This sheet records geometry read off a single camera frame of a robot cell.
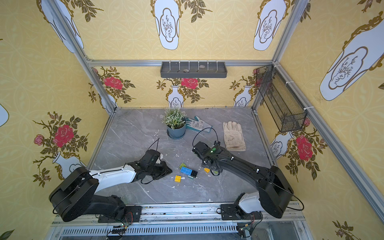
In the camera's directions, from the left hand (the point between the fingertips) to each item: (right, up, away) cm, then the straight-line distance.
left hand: (174, 171), depth 86 cm
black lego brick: (+11, 0, -5) cm, 12 cm away
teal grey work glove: (+14, +27, +23) cm, 38 cm away
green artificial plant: (-1, +31, +4) cm, 31 cm away
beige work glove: (+39, +19, +17) cm, 46 cm away
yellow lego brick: (+2, -3, -3) cm, 5 cm away
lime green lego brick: (+4, +3, +3) cm, 6 cm away
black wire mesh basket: (+63, +36, -3) cm, 72 cm away
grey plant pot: (-1, +21, +12) cm, 24 cm away
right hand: (+20, +4, -3) cm, 21 cm away
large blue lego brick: (+7, +1, -3) cm, 8 cm away
